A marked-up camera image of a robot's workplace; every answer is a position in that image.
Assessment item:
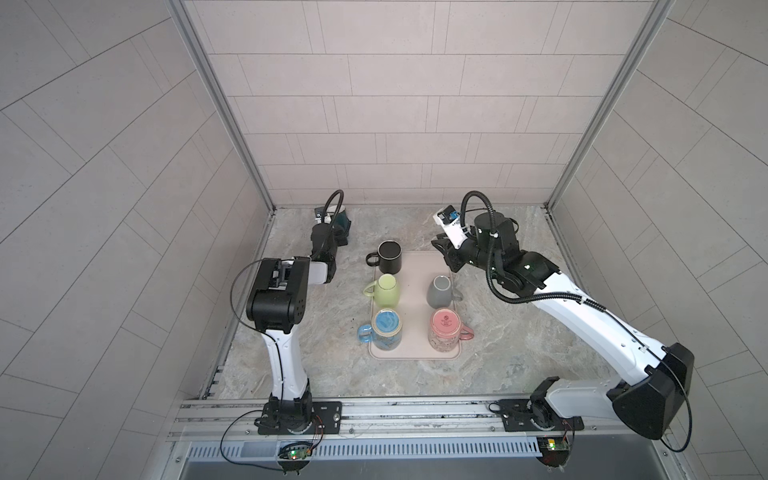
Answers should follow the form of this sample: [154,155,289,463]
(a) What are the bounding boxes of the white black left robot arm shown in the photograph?
[244,221,349,435]

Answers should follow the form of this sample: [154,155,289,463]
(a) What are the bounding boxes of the black mug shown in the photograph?
[365,240,402,275]

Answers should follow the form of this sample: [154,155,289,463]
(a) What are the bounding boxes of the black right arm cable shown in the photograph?
[459,190,694,454]

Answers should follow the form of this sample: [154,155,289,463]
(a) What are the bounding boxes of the right circuit board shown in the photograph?
[536,437,571,468]

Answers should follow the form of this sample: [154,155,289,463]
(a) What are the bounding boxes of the left green circuit board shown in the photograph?
[277,442,313,474]

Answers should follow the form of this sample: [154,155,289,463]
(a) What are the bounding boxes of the beige drying mat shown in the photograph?
[368,251,462,361]

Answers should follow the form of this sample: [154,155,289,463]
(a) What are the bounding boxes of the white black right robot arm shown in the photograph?
[432,206,694,440]

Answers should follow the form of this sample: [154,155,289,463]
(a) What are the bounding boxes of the light green mug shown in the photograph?
[363,274,400,309]

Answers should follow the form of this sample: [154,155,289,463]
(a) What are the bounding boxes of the pink ghost mug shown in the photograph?
[428,308,475,353]

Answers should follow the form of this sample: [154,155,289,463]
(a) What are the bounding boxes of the grey mug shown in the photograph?
[426,275,464,309]

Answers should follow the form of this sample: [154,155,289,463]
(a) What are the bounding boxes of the dark green mug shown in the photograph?
[333,207,351,236]

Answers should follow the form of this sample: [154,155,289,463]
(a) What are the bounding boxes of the aluminium mounting rail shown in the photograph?
[167,392,670,444]

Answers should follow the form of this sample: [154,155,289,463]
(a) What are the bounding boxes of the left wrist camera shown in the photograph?
[314,206,333,224]

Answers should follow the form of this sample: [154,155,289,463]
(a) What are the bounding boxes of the blue butterfly mug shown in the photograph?
[357,308,402,351]

